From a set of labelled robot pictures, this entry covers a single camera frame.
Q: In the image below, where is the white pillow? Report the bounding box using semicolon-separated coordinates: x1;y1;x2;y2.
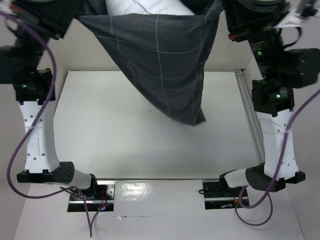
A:
105;0;194;16

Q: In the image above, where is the dark grey checked pillowcase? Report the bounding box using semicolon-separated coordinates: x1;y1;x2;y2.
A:
76;0;223;126

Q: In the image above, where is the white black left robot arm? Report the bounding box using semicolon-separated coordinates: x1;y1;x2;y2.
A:
0;0;99;200

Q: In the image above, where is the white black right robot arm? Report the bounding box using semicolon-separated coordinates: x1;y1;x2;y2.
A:
218;0;320;196

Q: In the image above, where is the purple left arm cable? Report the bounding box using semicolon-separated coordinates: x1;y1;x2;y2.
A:
0;11;95;238

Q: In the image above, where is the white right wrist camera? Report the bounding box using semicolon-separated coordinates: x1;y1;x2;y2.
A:
273;0;320;29

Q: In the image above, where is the aluminium frame rail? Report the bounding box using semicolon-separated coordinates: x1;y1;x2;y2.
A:
234;69;265;163

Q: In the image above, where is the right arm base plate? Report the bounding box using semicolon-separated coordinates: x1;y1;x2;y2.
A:
198;180;242;210

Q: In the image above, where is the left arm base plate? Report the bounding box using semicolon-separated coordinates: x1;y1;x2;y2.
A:
67;179;116;213

